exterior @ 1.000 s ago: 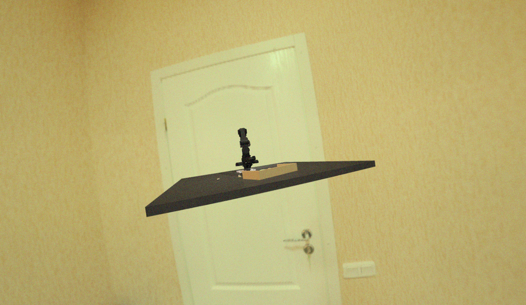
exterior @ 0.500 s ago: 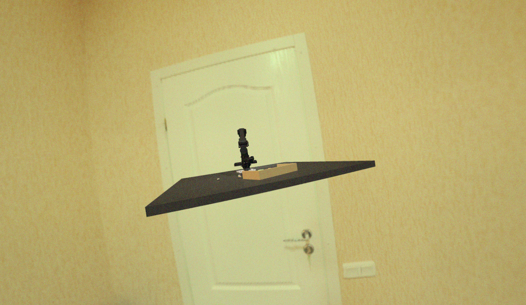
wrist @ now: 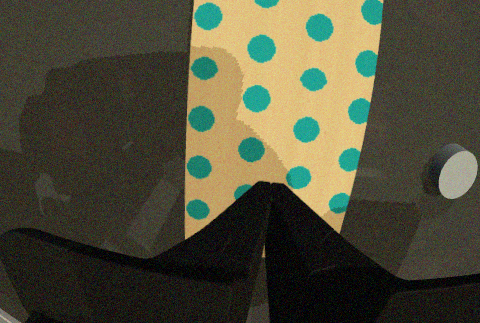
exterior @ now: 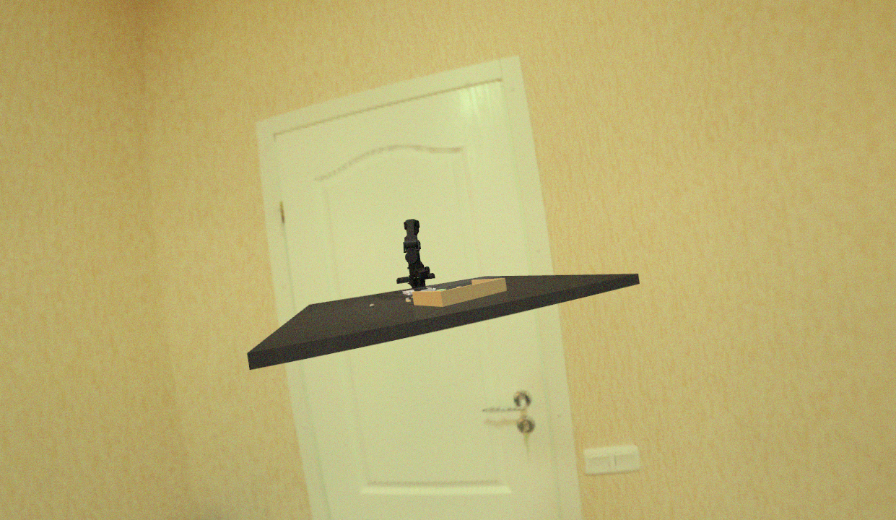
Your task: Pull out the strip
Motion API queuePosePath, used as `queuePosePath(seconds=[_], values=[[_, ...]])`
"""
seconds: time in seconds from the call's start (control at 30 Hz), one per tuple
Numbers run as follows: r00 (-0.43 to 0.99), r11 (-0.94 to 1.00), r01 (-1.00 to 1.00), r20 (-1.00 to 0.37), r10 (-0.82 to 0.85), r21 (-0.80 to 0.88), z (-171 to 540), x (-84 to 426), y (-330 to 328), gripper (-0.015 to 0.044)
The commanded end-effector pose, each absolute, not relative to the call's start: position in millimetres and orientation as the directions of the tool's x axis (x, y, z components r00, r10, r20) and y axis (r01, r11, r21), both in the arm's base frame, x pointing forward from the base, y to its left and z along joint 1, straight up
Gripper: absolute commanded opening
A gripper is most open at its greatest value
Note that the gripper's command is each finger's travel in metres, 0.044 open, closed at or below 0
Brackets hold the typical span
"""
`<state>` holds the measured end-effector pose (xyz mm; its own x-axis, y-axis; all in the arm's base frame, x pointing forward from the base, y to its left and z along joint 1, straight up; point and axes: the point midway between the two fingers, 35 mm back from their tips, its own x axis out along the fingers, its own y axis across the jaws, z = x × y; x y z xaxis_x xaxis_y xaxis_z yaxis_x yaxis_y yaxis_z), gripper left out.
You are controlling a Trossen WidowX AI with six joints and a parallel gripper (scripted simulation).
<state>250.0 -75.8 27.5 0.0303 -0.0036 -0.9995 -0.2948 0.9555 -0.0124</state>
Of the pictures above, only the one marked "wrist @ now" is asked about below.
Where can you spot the tan strip with teal polka dots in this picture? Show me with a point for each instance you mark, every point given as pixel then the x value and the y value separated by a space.
pixel 278 90

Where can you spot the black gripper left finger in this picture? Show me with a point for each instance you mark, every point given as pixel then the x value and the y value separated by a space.
pixel 208 278

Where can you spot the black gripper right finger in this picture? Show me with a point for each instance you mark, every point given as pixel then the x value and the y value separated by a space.
pixel 315 276

